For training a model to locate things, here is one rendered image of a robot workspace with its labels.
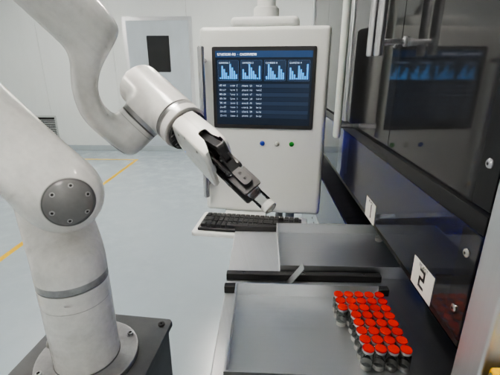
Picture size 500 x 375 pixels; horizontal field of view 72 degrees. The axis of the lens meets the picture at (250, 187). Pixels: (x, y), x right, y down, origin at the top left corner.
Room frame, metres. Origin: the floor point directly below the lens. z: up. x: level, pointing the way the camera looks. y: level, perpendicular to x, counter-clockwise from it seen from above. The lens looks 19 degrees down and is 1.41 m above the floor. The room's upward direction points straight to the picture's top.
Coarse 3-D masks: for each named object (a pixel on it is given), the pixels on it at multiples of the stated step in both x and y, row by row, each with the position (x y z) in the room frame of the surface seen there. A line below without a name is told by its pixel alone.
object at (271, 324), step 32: (256, 288) 0.71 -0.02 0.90; (288, 288) 0.70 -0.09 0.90; (320, 288) 0.70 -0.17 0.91; (352, 288) 0.70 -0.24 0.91; (256, 320) 0.62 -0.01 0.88; (288, 320) 0.62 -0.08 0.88; (320, 320) 0.62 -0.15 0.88; (256, 352) 0.53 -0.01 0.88; (288, 352) 0.53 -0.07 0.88; (320, 352) 0.53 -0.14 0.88; (352, 352) 0.53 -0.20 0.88
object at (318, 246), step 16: (288, 224) 1.04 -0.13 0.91; (304, 224) 1.04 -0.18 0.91; (320, 224) 1.04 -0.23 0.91; (336, 224) 1.04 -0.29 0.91; (352, 224) 1.04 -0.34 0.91; (288, 240) 0.99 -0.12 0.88; (304, 240) 0.99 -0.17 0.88; (320, 240) 0.99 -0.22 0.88; (336, 240) 0.99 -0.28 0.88; (352, 240) 0.99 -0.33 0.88; (368, 240) 0.99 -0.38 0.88; (288, 256) 0.89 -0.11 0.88; (304, 256) 0.89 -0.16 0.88; (320, 256) 0.89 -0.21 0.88; (336, 256) 0.89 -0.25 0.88; (352, 256) 0.89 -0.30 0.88; (368, 256) 0.89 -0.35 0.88; (384, 256) 0.89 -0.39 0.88; (368, 272) 0.78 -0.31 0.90; (384, 272) 0.78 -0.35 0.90; (400, 272) 0.78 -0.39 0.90
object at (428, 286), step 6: (414, 258) 0.61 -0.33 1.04; (414, 264) 0.60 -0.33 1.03; (420, 264) 0.58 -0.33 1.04; (414, 270) 0.60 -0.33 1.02; (426, 270) 0.56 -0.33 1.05; (414, 276) 0.60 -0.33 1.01; (420, 276) 0.57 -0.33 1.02; (426, 276) 0.55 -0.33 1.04; (432, 276) 0.53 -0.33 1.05; (414, 282) 0.59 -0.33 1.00; (420, 282) 0.57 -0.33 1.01; (426, 282) 0.55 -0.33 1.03; (432, 282) 0.53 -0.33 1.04; (426, 288) 0.55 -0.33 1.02; (432, 288) 0.53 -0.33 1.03; (420, 294) 0.56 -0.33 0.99; (426, 294) 0.54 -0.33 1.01; (426, 300) 0.54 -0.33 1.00
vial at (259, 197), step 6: (252, 192) 0.49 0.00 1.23; (258, 192) 0.49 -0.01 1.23; (252, 198) 0.49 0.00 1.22; (258, 198) 0.48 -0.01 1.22; (264, 198) 0.48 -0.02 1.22; (270, 198) 0.49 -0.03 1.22; (258, 204) 0.48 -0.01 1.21; (264, 204) 0.48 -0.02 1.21; (270, 204) 0.47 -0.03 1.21; (264, 210) 0.47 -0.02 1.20; (270, 210) 0.48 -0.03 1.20
